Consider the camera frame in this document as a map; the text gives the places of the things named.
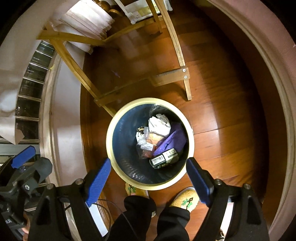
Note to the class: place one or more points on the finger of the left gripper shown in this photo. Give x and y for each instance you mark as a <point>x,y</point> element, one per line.
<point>36,174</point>
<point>19,159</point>

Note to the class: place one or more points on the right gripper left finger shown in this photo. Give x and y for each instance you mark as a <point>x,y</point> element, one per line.
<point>50,222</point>

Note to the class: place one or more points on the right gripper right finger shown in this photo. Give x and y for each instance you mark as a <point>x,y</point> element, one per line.
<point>246,222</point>

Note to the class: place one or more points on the black barcode box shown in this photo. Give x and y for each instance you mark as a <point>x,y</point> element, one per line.
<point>166,158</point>

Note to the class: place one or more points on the purple plastic bag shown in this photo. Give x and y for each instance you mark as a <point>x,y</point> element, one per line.
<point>176,139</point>

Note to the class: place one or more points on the silver foil wrapper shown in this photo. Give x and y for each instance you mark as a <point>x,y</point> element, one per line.
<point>143,141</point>

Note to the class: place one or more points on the orange snack package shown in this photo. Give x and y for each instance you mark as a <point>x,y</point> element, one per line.
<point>155,139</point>

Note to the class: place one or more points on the blue trash bin yellow rim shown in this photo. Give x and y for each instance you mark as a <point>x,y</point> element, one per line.
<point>122,150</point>

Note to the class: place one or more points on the person's left hand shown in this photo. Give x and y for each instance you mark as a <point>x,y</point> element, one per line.
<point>26,228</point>

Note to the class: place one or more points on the metal window grille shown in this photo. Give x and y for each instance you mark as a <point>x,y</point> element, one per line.
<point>30,93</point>

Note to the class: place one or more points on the black trouser right leg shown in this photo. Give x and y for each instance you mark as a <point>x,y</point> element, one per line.
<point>171,224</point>

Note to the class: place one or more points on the black trouser leg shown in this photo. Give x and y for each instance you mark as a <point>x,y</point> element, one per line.
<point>171,224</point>
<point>134,223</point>

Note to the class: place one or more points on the black trouser left leg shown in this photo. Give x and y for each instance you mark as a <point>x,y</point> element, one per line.
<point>134,223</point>

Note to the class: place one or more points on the yellow slipper left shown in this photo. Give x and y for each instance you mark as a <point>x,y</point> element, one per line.
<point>134,191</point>

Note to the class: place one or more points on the cream curtain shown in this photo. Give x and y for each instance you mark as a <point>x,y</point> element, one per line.
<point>85,18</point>

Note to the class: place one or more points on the pink bed blanket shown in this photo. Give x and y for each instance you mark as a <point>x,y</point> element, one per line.
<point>269,52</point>

